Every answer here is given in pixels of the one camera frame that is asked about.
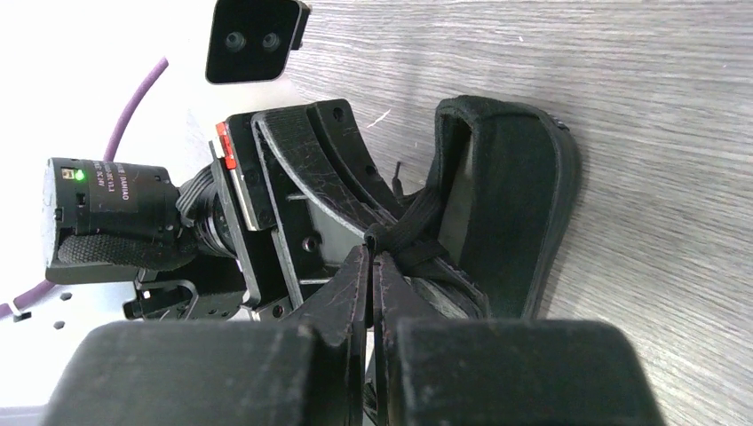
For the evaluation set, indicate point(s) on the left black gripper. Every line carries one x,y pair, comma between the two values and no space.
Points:
273,181

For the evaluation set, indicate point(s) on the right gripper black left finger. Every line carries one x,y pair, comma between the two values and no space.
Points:
336,314

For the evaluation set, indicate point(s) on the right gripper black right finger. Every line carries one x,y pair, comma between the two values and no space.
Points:
393,300

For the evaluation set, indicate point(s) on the black canvas shoe with laces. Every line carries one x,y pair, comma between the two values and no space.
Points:
479,240

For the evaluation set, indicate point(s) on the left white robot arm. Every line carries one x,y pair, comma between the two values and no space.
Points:
112,221

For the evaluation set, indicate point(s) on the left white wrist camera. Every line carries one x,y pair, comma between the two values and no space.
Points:
250,40

